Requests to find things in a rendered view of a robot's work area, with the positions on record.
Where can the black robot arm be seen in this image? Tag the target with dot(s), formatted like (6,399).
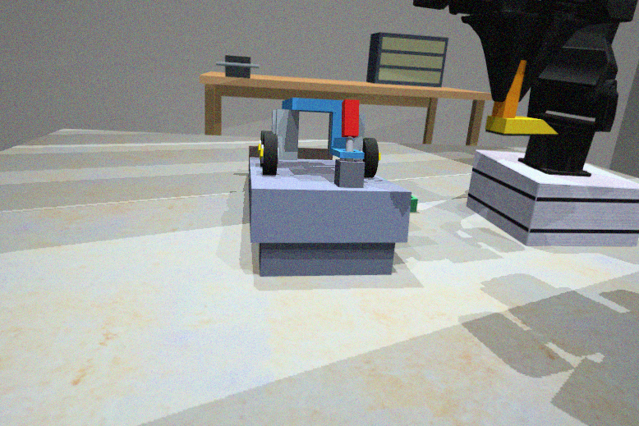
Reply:
(580,81)

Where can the yellow wheel chock with orange handle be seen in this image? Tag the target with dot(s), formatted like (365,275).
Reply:
(503,120)

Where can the red-headed metal pin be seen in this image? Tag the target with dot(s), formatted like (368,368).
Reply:
(350,122)

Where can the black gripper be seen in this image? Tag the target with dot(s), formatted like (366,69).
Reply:
(534,30)

